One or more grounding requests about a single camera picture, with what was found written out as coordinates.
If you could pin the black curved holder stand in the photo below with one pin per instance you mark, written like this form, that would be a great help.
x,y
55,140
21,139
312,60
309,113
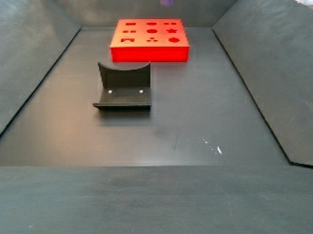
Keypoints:
x,y
126,88

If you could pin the red shape sorter box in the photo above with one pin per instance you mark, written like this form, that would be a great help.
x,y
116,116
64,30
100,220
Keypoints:
x,y
150,40

